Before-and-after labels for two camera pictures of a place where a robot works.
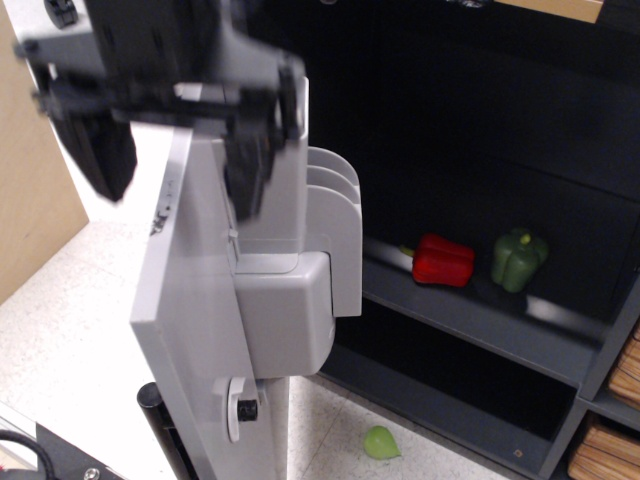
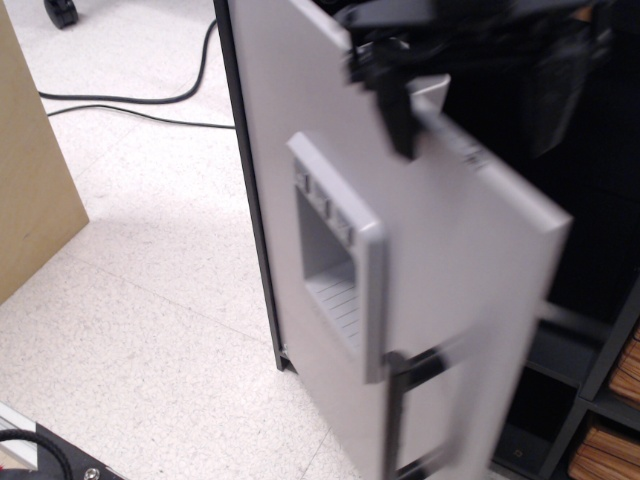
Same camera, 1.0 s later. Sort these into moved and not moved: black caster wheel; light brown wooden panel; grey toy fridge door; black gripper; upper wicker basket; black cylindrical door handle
Moved: black gripper; black cylindrical door handle; grey toy fridge door
Not moved: upper wicker basket; light brown wooden panel; black caster wheel
